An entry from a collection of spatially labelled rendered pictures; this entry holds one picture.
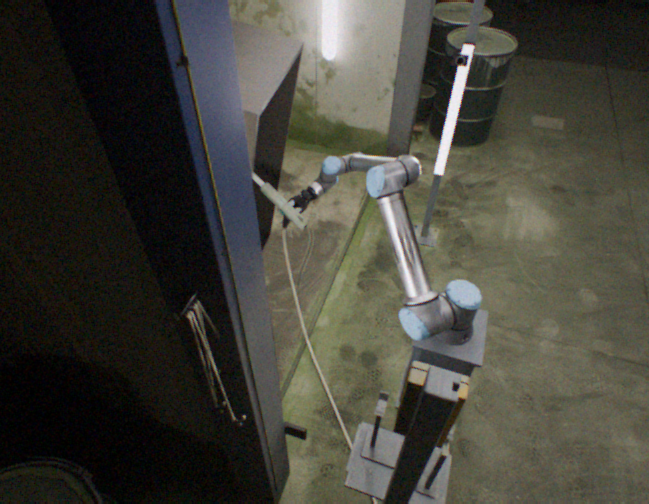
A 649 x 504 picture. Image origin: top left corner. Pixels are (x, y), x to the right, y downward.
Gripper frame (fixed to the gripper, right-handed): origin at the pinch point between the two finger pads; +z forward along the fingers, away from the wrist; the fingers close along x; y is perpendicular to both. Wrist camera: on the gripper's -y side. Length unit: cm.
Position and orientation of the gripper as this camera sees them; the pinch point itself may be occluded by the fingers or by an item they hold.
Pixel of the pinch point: (286, 213)
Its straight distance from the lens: 234.6
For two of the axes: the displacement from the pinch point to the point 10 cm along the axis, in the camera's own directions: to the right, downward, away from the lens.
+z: -6.7, 6.3, -3.9
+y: -2.1, 3.5, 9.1
